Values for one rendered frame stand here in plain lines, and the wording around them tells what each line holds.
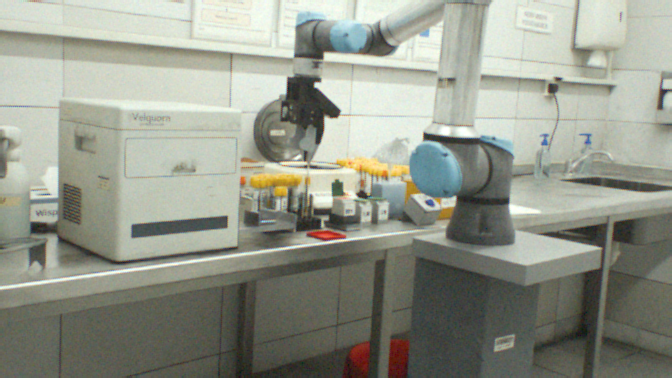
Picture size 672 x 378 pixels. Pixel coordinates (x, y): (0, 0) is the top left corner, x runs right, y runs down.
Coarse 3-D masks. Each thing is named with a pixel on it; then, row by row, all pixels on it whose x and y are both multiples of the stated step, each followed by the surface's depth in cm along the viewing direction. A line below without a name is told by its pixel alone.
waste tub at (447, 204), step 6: (402, 180) 216; (408, 180) 214; (408, 186) 214; (414, 186) 212; (408, 192) 214; (414, 192) 212; (420, 192) 211; (408, 198) 214; (438, 198) 208; (444, 198) 209; (450, 198) 211; (444, 204) 209; (450, 204) 211; (444, 210) 210; (450, 210) 211; (444, 216) 210; (450, 216) 212
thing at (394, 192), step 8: (376, 184) 204; (384, 184) 203; (392, 184) 205; (400, 184) 207; (376, 192) 204; (384, 192) 203; (392, 192) 205; (400, 192) 208; (392, 200) 206; (400, 200) 208; (392, 208) 206; (400, 208) 209; (392, 216) 205; (400, 216) 207
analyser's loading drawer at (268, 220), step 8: (264, 208) 169; (248, 216) 166; (256, 216) 164; (264, 216) 169; (272, 216) 167; (280, 216) 174; (288, 216) 171; (240, 224) 165; (248, 224) 165; (256, 224) 164; (264, 224) 165; (272, 224) 166; (280, 224) 168; (288, 224) 169; (240, 232) 160; (248, 232) 162; (256, 232) 163
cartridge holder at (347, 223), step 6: (330, 216) 189; (336, 216) 187; (342, 216) 186; (348, 216) 187; (354, 216) 188; (324, 222) 191; (330, 222) 189; (336, 222) 187; (342, 222) 186; (348, 222) 187; (354, 222) 188; (342, 228) 186; (348, 228) 185; (354, 228) 186; (360, 228) 188
